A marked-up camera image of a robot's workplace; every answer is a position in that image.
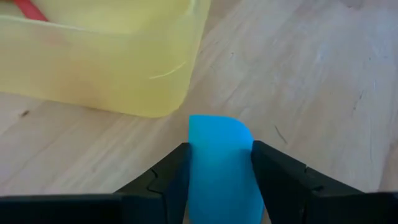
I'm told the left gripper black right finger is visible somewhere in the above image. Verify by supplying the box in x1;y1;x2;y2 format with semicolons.
251;140;364;224

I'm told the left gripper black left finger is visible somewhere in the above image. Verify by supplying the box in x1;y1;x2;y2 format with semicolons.
114;142;192;224

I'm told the blue silicone spatula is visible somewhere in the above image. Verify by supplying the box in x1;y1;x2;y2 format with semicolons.
187;114;265;224

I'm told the red silicone spatula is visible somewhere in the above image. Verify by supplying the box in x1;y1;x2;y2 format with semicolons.
12;0;50;22

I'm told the yellow plastic bin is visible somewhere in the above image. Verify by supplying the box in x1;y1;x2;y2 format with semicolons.
0;0;212;118

